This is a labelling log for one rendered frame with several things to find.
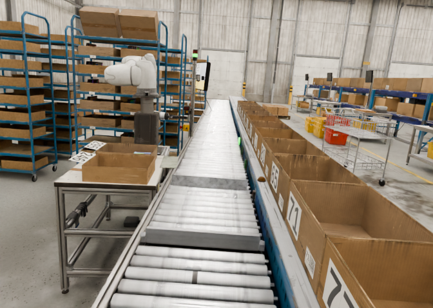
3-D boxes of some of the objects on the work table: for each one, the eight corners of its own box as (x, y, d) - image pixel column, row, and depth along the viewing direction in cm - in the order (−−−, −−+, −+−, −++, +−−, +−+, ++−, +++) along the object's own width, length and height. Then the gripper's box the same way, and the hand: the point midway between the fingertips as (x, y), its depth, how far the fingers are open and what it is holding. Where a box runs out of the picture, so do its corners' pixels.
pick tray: (98, 167, 199) (98, 153, 196) (155, 170, 201) (155, 156, 198) (81, 182, 171) (80, 165, 169) (147, 185, 173) (147, 169, 171)
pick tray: (107, 154, 229) (107, 142, 227) (157, 157, 231) (157, 145, 229) (95, 165, 202) (95, 151, 199) (151, 168, 204) (151, 154, 202)
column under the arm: (127, 153, 235) (127, 113, 228) (134, 146, 260) (134, 109, 253) (160, 155, 237) (161, 115, 230) (163, 147, 263) (164, 111, 255)
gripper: (163, 113, 311) (185, 115, 311) (165, 111, 323) (187, 113, 323) (163, 120, 312) (185, 122, 312) (165, 118, 325) (187, 120, 325)
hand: (183, 117), depth 318 cm, fingers closed
